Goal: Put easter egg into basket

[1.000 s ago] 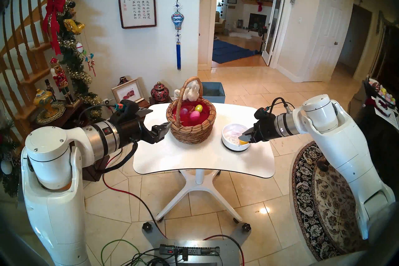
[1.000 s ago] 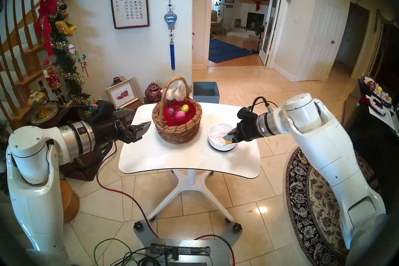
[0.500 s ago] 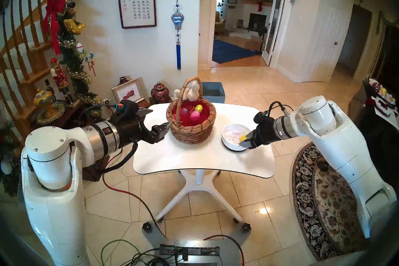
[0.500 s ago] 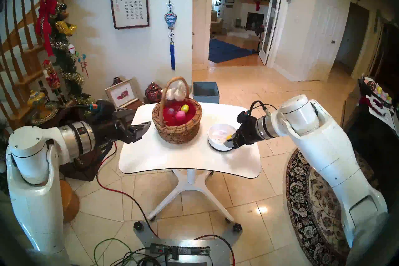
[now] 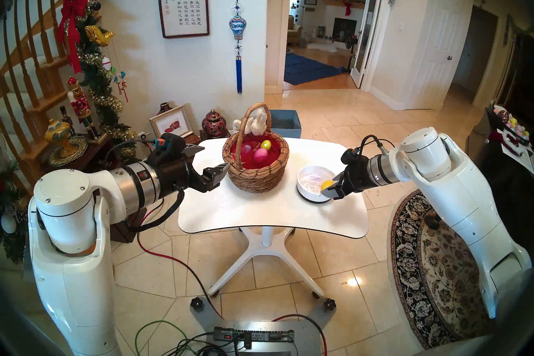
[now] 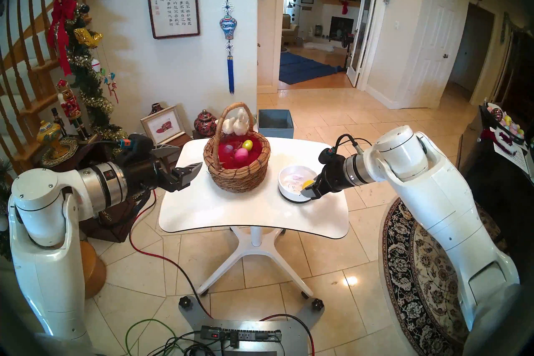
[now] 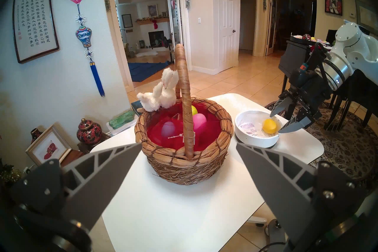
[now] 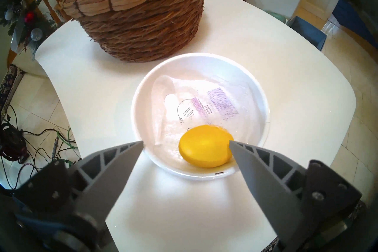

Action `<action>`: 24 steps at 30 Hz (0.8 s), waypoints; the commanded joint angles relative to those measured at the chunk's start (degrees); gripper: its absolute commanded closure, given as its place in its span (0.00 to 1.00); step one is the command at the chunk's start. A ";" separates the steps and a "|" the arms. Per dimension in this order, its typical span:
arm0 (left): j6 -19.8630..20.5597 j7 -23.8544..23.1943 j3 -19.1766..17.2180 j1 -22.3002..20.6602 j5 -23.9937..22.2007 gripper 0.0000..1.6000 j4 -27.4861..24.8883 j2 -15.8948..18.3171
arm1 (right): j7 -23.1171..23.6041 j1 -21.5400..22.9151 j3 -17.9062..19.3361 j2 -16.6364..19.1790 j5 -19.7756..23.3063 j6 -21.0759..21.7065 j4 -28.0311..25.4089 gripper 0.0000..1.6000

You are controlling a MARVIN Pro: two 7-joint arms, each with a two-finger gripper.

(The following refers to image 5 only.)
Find black cable bundle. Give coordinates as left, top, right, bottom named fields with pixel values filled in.
left=167, top=332, right=251, bottom=356

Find colourful hanging bird ornaments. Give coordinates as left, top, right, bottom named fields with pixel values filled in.
left=113, top=71, right=130, bottom=103

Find decorated christmas tree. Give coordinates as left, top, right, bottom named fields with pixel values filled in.
left=0, top=159, right=32, bottom=264

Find green tinsel stair garland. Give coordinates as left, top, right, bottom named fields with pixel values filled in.
left=73, top=1, right=138, bottom=162

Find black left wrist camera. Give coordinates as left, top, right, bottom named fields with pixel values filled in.
left=147, top=133, right=186, bottom=160

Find red ribbon bow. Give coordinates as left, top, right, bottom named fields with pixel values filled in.
left=57, top=0, right=89, bottom=74

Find blue vase tassel hanging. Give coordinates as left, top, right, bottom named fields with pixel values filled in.
left=229, top=0, right=247, bottom=95

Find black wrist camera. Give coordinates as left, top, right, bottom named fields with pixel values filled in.
left=147, top=133, right=186, bottom=160
left=341, top=147, right=364, bottom=166

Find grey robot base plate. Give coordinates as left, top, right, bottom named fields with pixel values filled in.
left=190, top=297, right=337, bottom=356

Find red cloisonne lidded jar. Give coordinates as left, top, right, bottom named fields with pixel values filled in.
left=202, top=109, right=227, bottom=137

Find ornate decorative plate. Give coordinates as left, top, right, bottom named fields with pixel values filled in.
left=49, top=136, right=89, bottom=167

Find white paper sheet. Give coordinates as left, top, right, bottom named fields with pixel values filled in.
left=501, top=140, right=534, bottom=174

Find white panel door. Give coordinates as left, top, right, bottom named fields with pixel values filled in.
left=407, top=0, right=474, bottom=110

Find tan armchair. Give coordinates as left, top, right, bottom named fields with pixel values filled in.
left=287, top=15, right=304, bottom=46

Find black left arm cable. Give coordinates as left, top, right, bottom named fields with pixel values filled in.
left=131, top=190, right=186, bottom=233

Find white plush bunny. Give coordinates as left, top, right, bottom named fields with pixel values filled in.
left=233, top=107, right=270, bottom=136

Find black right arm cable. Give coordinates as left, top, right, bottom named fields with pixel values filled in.
left=359, top=135, right=395, bottom=156

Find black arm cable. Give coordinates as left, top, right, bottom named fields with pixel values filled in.
left=359, top=135, right=395, bottom=156
left=131, top=190, right=186, bottom=233

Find white glass french door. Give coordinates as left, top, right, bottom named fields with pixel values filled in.
left=350, top=0, right=385, bottom=89

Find white table pedestal base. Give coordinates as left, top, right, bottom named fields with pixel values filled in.
left=207, top=227, right=326, bottom=298

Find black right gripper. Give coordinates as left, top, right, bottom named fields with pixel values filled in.
left=321, top=163, right=372, bottom=200

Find gold foil ornament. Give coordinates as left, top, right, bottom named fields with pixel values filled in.
left=85, top=25, right=114, bottom=47

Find large oriental floral rug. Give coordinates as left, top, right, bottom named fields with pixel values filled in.
left=390, top=188, right=518, bottom=349

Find dark wood side table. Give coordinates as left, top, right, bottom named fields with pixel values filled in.
left=46, top=132, right=201, bottom=243

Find red nutcracker figure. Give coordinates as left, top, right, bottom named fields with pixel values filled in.
left=66, top=77, right=102, bottom=141

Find blue area rug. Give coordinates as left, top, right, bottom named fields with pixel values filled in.
left=284, top=52, right=347, bottom=86

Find black tray of eggs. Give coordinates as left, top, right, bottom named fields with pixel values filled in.
left=492, top=104, right=534, bottom=147

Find framed red shoe picture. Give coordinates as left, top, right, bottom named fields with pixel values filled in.
left=149, top=105, right=194, bottom=138

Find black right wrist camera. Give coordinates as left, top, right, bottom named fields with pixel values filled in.
left=341, top=147, right=364, bottom=166

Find blue open box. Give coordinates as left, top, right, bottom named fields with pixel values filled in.
left=269, top=109, right=302, bottom=139

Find white round bowl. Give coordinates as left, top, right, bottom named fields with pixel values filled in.
left=297, top=165, right=338, bottom=204

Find wooden staircase railing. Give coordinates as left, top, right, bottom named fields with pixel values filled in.
left=0, top=0, right=146, bottom=189

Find red shredded basket filling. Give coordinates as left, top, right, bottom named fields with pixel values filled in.
left=236, top=134, right=283, bottom=170

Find black fireplace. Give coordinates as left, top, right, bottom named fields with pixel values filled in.
left=332, top=18, right=358, bottom=42

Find yellow cloisonne urn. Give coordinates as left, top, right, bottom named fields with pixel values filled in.
left=45, top=119, right=71, bottom=153

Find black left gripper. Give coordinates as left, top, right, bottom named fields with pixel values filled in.
left=155, top=144, right=231, bottom=194

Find small black nutcracker figure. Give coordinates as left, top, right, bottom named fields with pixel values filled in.
left=59, top=106, right=76, bottom=137

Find black power strip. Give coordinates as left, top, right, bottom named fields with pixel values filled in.
left=213, top=327, right=295, bottom=343

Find wicker basket with handle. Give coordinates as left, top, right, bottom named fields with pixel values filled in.
left=222, top=102, right=290, bottom=194

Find green cable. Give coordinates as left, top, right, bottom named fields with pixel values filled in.
left=134, top=320, right=190, bottom=356

